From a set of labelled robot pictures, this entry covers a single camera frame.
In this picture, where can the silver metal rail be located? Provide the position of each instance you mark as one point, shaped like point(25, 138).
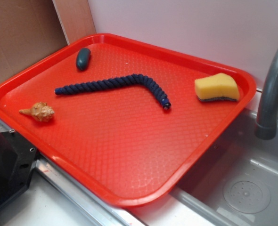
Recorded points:
point(55, 199)

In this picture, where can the brown cardboard panel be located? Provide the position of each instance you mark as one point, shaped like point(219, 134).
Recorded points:
point(31, 30)

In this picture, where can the grey plastic sink basin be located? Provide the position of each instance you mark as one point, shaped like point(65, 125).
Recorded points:
point(235, 183)

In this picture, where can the tan spiral seashell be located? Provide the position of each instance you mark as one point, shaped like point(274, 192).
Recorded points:
point(40, 111)

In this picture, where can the red plastic tray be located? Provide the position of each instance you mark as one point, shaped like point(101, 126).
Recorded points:
point(120, 143)

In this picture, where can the grey curved faucet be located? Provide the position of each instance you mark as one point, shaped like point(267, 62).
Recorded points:
point(267, 116)

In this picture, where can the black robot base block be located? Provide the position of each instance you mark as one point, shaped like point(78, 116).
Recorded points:
point(17, 161)

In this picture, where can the yellow sponge with grey pad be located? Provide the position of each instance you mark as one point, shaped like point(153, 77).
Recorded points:
point(217, 87)

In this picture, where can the dark green oval sponge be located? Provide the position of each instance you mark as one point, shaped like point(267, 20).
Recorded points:
point(82, 59)

